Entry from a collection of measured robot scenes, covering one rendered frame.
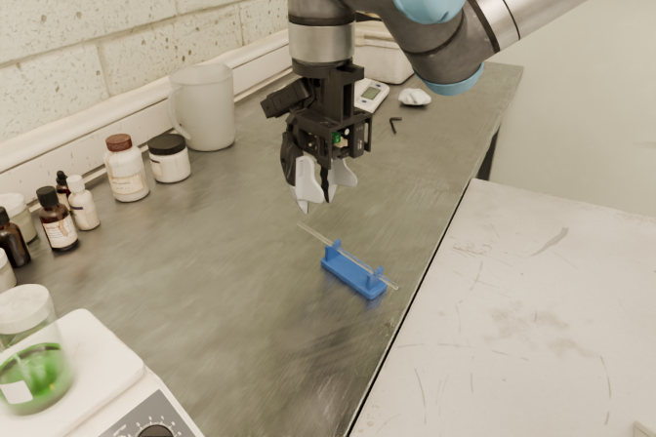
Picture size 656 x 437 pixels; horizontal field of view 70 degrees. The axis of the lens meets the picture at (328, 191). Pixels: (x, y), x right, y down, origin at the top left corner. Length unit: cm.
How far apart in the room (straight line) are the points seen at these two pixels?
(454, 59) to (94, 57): 69
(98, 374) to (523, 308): 49
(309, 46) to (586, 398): 47
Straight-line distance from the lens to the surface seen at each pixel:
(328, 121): 55
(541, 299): 69
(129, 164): 86
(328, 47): 52
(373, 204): 82
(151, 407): 49
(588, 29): 165
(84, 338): 53
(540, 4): 56
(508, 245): 77
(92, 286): 73
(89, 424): 49
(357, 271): 66
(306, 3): 52
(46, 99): 96
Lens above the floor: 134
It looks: 31 degrees down
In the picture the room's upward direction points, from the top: straight up
